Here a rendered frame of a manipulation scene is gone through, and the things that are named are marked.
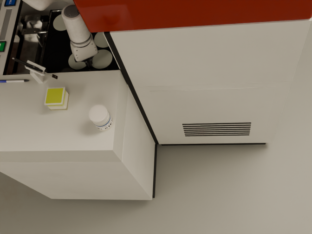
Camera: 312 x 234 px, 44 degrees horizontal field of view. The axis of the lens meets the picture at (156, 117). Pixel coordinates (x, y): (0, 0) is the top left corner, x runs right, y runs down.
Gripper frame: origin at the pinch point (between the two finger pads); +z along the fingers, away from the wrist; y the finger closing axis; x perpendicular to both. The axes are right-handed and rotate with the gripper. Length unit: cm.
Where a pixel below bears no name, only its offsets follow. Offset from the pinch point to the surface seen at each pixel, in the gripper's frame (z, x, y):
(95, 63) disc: 1.6, 1.0, -2.7
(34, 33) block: 3.6, -31.0, 15.6
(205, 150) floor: 86, 32, -48
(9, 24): -0.5, -37.4, 23.9
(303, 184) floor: 81, 78, -85
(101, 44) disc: 0.8, -7.0, -9.3
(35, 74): -8.6, 1.6, 22.3
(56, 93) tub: -8.8, 14.4, 18.0
